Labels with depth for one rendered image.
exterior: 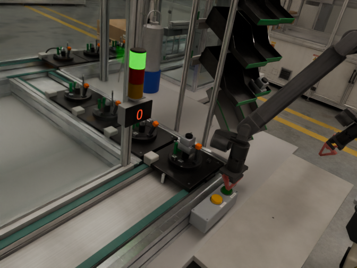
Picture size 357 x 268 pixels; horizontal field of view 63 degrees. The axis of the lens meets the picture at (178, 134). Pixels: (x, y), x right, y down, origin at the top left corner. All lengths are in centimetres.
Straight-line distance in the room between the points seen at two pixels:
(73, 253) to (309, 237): 82
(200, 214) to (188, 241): 11
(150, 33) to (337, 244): 206
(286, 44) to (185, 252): 461
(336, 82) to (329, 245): 307
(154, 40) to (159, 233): 131
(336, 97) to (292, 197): 387
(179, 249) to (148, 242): 16
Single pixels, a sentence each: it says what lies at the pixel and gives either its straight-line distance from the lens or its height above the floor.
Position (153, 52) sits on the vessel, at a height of 114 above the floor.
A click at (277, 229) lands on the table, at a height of 86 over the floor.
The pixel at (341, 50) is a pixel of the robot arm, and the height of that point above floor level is 151.
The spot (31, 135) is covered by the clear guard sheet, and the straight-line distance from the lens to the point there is 85.
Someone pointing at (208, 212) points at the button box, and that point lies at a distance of 100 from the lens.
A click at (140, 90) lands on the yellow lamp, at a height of 129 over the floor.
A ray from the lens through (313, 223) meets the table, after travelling 130.
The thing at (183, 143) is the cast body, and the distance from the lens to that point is 113.
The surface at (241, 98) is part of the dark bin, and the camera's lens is 127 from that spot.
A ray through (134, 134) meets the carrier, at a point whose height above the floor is 100.
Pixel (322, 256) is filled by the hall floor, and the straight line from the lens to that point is 249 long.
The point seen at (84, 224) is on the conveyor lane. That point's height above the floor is 92.
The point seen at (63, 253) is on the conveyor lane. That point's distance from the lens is 94.
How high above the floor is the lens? 166
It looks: 30 degrees down
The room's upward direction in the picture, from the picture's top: 9 degrees clockwise
